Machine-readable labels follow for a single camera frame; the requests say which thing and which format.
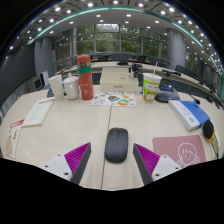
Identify black gooseneck desk microphone console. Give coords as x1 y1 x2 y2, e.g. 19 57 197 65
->
154 69 201 105

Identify dark office chairs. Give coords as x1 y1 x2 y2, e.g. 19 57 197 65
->
89 53 224 101

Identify printed paper cup with straw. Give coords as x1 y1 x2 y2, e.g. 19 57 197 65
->
142 61 163 103

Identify colourful sticker sheet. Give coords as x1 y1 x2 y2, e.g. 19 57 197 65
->
90 91 138 108

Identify ceiling lights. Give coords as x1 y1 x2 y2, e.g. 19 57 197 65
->
8 0 222 71

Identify handheld microphone with black foam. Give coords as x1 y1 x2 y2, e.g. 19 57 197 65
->
202 119 221 160

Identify pink printed mouse pad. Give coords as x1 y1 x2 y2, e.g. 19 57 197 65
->
152 134 208 169

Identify white cardboard box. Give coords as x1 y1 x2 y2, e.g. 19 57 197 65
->
99 67 140 94

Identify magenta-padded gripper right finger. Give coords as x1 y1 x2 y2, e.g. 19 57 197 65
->
132 142 183 186

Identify white paper leaflet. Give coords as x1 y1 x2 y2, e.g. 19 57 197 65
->
21 96 56 128

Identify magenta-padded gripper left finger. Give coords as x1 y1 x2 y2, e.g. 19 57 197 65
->
43 142 92 186

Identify red and white leaflet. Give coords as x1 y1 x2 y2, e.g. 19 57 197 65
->
5 118 26 160

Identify blue and white book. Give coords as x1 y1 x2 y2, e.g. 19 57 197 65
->
167 99 212 132

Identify grey monitor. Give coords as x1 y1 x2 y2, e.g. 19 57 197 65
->
33 69 50 92

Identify black computer mouse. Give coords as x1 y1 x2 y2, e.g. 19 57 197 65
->
104 127 130 164

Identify orange bottle with green band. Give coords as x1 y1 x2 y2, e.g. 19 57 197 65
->
76 54 95 101

